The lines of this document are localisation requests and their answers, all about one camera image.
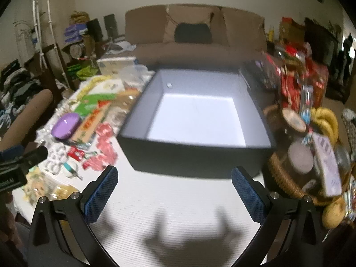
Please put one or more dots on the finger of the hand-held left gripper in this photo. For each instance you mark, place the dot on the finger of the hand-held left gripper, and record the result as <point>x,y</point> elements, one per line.
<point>34,155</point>

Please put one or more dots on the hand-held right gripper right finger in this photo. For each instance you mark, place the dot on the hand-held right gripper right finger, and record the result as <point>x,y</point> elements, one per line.
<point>247,197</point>

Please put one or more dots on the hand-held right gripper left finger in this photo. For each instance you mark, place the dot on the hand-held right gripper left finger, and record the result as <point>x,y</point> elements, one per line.
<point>101,194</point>

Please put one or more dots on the pink food pieces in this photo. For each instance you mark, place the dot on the pink food pieces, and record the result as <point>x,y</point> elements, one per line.
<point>104,147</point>

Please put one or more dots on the dark box with white inside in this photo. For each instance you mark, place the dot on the dark box with white inside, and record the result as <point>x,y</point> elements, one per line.
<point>194,116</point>

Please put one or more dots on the printed picture packet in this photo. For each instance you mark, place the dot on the printed picture packet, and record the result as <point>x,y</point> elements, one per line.
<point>39,187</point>

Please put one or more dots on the yellow clear packet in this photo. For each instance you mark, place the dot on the yellow clear packet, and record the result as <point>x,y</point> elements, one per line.
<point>64,192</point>

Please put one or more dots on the small red packet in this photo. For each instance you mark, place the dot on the small red packet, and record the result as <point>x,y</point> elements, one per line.
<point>75,153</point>

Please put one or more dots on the wicker basket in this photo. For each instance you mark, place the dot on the wicker basket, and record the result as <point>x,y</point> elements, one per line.
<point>281,172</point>

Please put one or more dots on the brown padded armrest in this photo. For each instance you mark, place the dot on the brown padded armrest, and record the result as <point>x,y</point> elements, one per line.
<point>25,114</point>

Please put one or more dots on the green and orange noodle package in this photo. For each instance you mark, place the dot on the green and orange noodle package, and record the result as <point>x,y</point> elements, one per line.
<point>91,119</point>

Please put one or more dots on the lilac round lidded jar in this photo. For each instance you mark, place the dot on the lilac round lidded jar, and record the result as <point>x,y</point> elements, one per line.
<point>301,155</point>

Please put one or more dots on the heap of dark clothes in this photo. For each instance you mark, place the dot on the heap of dark clothes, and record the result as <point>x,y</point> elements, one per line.
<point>16,86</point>

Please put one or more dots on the white and lilac carton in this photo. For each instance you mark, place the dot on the white and lilac carton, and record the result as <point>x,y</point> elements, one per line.
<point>326,164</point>

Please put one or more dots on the yellow fruit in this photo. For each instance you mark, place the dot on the yellow fruit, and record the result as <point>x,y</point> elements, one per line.
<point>335,212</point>

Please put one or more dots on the round brown and white disc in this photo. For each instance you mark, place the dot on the round brown and white disc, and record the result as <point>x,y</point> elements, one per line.
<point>293,119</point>

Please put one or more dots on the green plastic bag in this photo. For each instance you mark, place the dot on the green plastic bag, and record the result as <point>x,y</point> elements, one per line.
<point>80,72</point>

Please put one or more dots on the dark wooden chair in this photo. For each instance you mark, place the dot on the dark wooden chair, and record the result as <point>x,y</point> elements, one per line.
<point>51,61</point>

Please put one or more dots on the yellow and white bear package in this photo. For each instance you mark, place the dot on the yellow and white bear package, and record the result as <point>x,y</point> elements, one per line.
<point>108,84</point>

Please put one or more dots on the bunch of bananas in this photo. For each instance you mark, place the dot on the bunch of bananas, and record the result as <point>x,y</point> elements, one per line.
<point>326,119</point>

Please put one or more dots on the round clock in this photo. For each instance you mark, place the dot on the round clock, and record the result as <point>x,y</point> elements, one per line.
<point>75,51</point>

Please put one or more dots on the white and blue tissue box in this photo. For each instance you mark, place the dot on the white and blue tissue box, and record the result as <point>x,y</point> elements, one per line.
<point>114,64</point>

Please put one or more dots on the heap of red snack packets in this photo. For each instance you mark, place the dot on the heap of red snack packets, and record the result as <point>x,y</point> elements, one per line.
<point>292,83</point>

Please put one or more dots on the grey patterned cushion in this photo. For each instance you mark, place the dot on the grey patterned cushion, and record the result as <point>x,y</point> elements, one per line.
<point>350,128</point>

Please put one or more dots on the clear plastic cup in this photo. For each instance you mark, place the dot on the clear plastic cup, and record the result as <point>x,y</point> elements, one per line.
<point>130,73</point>

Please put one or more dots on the stack of purple packages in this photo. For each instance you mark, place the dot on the stack of purple packages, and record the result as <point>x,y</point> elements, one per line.
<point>73,32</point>

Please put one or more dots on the white cloth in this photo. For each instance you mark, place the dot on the white cloth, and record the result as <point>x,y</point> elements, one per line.
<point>119,47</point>

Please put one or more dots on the black speaker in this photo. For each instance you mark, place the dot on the black speaker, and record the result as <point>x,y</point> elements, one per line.
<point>96,29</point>
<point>110,23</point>

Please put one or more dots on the yellow woven bag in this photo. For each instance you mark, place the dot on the yellow woven bag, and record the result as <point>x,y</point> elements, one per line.
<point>79,16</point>

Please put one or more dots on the yellow bottle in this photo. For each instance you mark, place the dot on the yellow bottle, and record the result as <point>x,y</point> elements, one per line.
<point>270,33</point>

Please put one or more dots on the dark cabinet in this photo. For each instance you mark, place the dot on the dark cabinet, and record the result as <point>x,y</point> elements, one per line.
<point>319,41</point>

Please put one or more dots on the beige sofa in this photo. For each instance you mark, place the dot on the beige sofa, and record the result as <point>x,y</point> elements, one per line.
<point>150,27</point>

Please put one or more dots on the red and cardboard boxes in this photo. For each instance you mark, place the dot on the red and cardboard boxes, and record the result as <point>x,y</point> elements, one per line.
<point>292,30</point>

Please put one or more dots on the black cushion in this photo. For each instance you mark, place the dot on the black cushion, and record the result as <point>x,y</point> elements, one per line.
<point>193,33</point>

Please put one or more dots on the beige pillow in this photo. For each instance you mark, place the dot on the beige pillow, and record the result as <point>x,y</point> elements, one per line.
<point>189,14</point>

